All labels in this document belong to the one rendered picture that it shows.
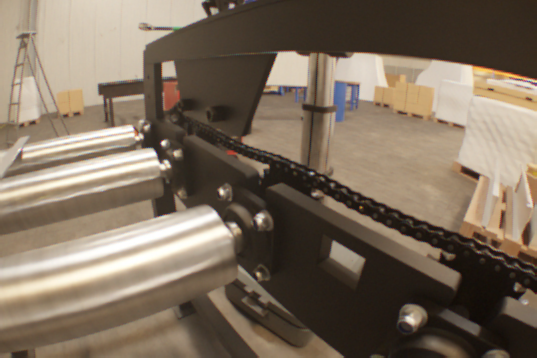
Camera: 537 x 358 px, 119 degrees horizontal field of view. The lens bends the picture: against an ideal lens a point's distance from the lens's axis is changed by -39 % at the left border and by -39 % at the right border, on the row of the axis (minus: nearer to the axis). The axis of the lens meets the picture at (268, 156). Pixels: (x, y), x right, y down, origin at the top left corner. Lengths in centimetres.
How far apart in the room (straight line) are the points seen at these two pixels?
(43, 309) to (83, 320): 4
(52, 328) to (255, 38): 39
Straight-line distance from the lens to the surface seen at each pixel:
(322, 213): 28
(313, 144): 96
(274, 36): 28
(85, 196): 54
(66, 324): 31
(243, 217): 34
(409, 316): 24
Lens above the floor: 108
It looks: 20 degrees down
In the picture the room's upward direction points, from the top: 2 degrees clockwise
